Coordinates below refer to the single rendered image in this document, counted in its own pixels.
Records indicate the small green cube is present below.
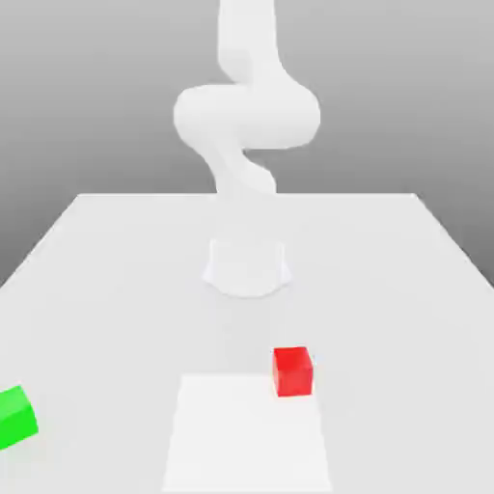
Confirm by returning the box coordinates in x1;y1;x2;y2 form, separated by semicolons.
0;384;40;452

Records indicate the small red cube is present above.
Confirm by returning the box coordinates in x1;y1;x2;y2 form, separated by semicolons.
272;345;315;398

